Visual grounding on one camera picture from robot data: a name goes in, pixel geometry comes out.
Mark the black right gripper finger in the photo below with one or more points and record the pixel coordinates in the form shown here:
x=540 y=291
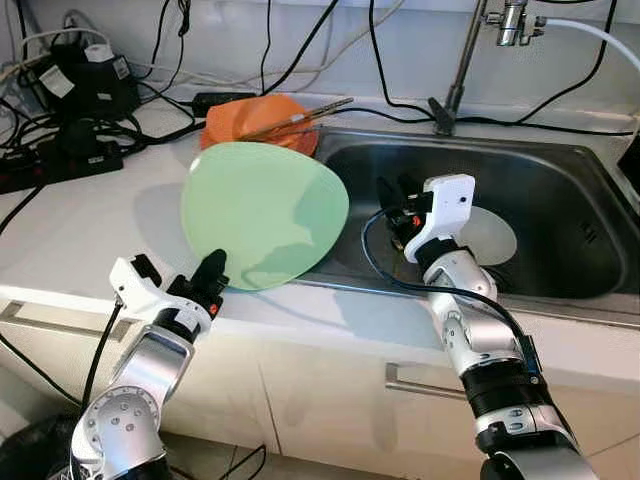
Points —
x=388 y=190
x=412 y=189

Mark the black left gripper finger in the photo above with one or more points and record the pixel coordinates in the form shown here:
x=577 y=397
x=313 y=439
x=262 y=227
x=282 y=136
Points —
x=212 y=268

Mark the green plate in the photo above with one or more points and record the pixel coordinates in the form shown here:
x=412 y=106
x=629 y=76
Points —
x=265 y=215

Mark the white bowl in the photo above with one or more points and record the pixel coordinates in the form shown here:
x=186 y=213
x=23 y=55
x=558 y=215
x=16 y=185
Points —
x=495 y=240

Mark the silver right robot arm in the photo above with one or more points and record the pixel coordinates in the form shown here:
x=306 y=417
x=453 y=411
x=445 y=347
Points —
x=490 y=360

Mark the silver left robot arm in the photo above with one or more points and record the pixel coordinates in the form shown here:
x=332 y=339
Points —
x=130 y=400

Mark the silver kitchen faucet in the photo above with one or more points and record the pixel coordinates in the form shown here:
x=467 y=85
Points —
x=515 y=22

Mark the orange plate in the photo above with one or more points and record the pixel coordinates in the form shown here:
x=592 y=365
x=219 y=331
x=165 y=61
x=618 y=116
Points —
x=310 y=145

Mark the brown chopstick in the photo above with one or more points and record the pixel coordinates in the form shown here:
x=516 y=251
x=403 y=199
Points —
x=310 y=118
x=325 y=108

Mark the stainless steel sink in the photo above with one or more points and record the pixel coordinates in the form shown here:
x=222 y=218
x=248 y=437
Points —
x=560 y=190

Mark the orange bowl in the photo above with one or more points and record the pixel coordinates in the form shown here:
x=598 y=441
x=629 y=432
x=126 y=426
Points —
x=260 y=115

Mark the small flat black adapter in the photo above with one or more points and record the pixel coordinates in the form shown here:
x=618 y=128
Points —
x=222 y=101

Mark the white cabinet door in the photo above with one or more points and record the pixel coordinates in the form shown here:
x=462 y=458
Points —
x=330 y=400

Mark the black power strip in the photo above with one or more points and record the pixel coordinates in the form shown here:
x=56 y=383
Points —
x=60 y=160

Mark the black labelled power adapter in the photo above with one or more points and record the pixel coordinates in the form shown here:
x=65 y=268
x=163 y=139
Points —
x=90 y=80

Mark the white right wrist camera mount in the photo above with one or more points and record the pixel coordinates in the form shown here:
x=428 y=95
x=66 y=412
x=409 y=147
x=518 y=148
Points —
x=450 y=205

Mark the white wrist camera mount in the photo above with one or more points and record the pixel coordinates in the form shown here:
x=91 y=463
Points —
x=140 y=295
x=450 y=205

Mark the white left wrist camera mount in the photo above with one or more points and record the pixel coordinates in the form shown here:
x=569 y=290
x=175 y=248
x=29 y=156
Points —
x=140 y=295

